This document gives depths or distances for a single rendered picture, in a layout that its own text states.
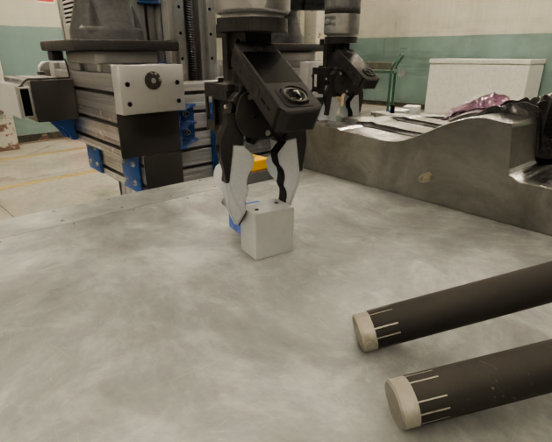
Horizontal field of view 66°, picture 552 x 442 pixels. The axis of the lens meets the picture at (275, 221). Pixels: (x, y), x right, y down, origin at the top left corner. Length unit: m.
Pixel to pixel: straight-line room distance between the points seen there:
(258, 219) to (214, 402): 0.21
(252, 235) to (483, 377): 0.27
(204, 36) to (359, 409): 1.09
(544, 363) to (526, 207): 0.35
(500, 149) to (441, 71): 7.16
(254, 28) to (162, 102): 0.50
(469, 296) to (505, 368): 0.07
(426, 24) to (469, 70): 1.70
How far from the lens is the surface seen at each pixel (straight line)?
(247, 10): 0.44
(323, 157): 0.81
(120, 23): 1.01
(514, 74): 7.39
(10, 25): 5.95
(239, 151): 0.44
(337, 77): 0.96
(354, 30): 0.97
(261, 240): 0.46
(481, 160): 0.64
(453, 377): 0.29
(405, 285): 0.44
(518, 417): 0.33
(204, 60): 1.25
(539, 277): 0.37
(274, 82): 0.40
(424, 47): 8.90
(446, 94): 7.75
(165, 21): 1.22
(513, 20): 8.34
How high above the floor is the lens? 1.01
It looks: 22 degrees down
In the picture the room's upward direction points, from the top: straight up
